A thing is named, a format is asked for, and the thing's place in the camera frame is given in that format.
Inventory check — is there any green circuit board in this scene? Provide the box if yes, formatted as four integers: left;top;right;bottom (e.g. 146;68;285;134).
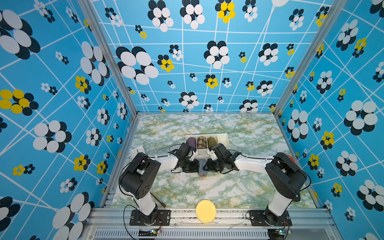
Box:
268;229;286;240
138;230;159;237

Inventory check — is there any aluminium corner post right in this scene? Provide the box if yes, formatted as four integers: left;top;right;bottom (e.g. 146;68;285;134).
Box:
274;0;347;119

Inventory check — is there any yellow round sponge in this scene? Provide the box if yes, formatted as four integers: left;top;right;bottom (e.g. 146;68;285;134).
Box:
196;200;217;224

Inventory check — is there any olive green rolled sock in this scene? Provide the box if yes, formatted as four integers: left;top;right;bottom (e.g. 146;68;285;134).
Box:
207;137;218;148

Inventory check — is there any purple rolled sock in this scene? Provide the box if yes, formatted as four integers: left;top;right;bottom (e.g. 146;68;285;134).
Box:
187;137;197;149

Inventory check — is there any white square alarm clock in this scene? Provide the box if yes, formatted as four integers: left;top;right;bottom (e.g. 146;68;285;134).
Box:
130;146;146;159

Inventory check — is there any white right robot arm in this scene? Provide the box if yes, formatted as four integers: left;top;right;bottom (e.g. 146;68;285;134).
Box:
203;144;312;219

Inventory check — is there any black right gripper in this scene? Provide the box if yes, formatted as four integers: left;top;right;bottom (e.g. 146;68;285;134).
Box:
202;159;225;173

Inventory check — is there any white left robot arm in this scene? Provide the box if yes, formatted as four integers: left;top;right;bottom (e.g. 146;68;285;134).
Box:
118;143;199;220

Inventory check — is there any aluminium corner post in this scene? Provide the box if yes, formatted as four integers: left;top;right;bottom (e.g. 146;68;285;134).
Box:
79;0;138;119
274;0;347;119

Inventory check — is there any brown argyle rolled sock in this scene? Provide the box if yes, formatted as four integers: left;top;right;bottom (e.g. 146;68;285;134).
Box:
197;136;208;149

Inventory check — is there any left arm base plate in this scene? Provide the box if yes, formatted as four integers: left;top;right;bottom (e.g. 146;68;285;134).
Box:
129;210;171;226

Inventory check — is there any green circuit board right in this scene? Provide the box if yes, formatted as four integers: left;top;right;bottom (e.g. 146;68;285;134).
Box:
268;229;286;240

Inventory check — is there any red black cable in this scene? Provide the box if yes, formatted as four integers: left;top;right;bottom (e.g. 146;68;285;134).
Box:
149;192;168;209

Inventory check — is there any aluminium corner post left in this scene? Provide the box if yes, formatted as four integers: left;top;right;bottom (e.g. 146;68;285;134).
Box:
79;0;138;119

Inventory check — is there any white divided storage box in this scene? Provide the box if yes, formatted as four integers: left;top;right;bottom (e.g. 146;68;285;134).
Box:
185;133;231;155

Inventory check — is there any grey blue striped sock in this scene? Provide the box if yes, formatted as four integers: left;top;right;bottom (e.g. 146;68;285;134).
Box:
198;160;207;178

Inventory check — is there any green circuit board left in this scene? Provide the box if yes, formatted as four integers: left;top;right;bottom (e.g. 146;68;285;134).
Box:
138;230;159;237

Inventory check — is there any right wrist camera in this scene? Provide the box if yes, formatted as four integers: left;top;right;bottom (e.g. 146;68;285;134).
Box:
208;150;218;161

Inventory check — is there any aluminium front rail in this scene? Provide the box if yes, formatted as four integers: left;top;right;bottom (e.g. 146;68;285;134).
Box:
81;208;342;240

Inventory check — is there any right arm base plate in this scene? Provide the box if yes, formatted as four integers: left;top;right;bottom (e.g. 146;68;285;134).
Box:
246;210;293;228

